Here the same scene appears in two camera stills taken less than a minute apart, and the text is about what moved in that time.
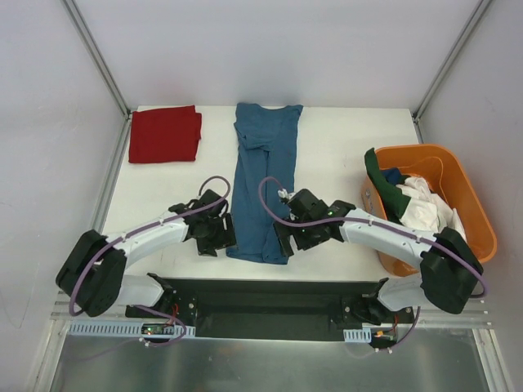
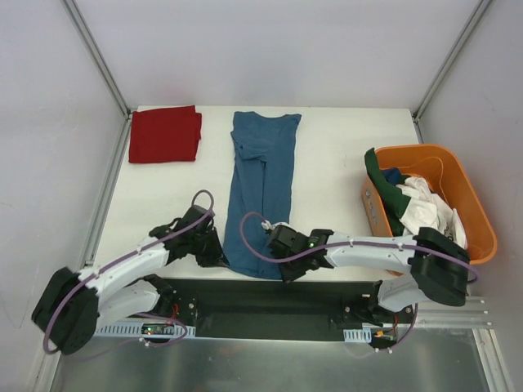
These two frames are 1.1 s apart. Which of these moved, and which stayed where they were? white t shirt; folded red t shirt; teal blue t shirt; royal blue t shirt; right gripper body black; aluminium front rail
Moved: right gripper body black; teal blue t shirt
Stayed: white t shirt; folded red t shirt; aluminium front rail; royal blue t shirt
